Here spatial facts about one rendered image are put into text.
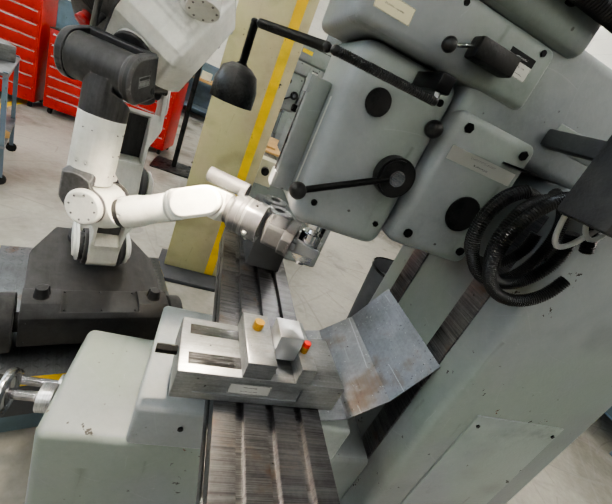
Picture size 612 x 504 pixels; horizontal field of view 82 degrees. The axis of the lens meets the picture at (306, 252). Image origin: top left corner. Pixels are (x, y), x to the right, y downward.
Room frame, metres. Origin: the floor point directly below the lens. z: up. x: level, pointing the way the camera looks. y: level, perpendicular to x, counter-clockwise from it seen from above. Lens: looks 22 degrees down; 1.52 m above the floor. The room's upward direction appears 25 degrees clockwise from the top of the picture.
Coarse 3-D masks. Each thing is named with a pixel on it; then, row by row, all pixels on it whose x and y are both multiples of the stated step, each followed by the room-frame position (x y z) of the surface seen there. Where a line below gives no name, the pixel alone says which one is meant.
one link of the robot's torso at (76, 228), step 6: (72, 228) 1.19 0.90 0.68; (78, 228) 1.14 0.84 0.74; (72, 234) 1.16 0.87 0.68; (78, 234) 1.10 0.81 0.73; (126, 234) 1.24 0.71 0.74; (72, 240) 1.12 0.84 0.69; (78, 240) 1.09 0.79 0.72; (126, 240) 1.21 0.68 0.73; (72, 246) 1.09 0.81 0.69; (78, 246) 1.08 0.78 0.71; (126, 246) 1.19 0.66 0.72; (72, 252) 1.08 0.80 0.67; (126, 252) 1.18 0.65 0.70; (126, 258) 1.18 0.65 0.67
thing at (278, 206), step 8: (264, 200) 1.19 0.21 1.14; (272, 200) 1.20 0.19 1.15; (280, 200) 1.24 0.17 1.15; (272, 208) 1.12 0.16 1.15; (280, 208) 1.16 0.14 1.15; (288, 208) 1.24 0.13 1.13; (288, 216) 1.11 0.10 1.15; (248, 240) 1.12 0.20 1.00; (256, 240) 1.05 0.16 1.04; (248, 248) 1.09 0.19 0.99; (256, 248) 1.06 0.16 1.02; (264, 248) 1.07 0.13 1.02; (272, 248) 1.08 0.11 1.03; (248, 256) 1.05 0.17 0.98; (256, 256) 1.06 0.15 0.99; (264, 256) 1.07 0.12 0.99; (272, 256) 1.08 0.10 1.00; (280, 256) 1.09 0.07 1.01; (248, 264) 1.06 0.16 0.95; (256, 264) 1.07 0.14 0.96; (264, 264) 1.08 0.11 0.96; (272, 264) 1.09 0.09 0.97; (280, 264) 1.10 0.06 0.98
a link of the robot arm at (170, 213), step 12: (168, 192) 0.68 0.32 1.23; (180, 192) 0.67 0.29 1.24; (192, 192) 0.67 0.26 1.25; (204, 192) 0.67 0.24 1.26; (216, 192) 0.68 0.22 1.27; (168, 204) 0.67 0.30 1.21; (180, 204) 0.66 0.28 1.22; (192, 204) 0.66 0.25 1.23; (204, 204) 0.67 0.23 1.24; (216, 204) 0.67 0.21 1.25; (168, 216) 0.68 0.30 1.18; (180, 216) 0.66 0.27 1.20; (192, 216) 0.66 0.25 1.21; (204, 216) 0.67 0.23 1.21
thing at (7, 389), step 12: (12, 372) 0.55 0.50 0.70; (0, 384) 0.51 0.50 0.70; (12, 384) 0.56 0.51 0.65; (48, 384) 0.57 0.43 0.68; (0, 396) 0.50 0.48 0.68; (12, 396) 0.53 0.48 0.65; (24, 396) 0.54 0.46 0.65; (36, 396) 0.55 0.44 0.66; (48, 396) 0.55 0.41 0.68; (0, 408) 0.51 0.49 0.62; (36, 408) 0.53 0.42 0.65
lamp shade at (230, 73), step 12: (228, 72) 0.58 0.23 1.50; (240, 72) 0.58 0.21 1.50; (252, 72) 0.61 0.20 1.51; (216, 84) 0.58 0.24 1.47; (228, 84) 0.57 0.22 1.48; (240, 84) 0.58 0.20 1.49; (252, 84) 0.60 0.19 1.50; (216, 96) 0.58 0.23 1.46; (228, 96) 0.58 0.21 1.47; (240, 96) 0.58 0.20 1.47; (252, 96) 0.60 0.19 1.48
